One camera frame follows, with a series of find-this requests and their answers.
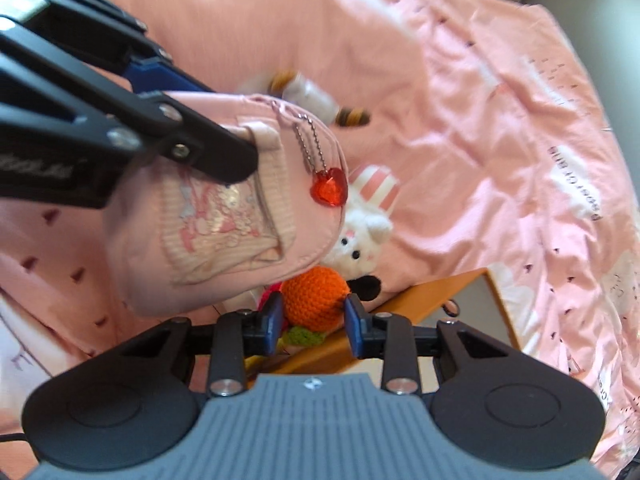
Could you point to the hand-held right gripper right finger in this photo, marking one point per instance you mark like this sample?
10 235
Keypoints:
353 329

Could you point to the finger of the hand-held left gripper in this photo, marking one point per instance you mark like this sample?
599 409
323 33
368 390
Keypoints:
165 76
200 150

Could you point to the pink printed blanket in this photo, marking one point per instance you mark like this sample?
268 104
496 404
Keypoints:
500 110

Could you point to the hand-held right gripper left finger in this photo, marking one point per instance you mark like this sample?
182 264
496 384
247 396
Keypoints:
274 321

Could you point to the pink pouch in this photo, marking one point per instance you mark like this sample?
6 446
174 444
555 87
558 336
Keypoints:
200 240

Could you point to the white plush toy striped hat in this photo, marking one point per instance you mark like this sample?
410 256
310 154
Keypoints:
365 230

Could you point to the brown bear plush toy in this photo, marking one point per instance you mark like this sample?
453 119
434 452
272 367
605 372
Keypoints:
315 95

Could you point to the orange cardboard box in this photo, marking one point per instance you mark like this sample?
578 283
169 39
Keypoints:
400 305

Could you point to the orange crocheted toy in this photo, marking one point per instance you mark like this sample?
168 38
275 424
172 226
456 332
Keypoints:
312 300

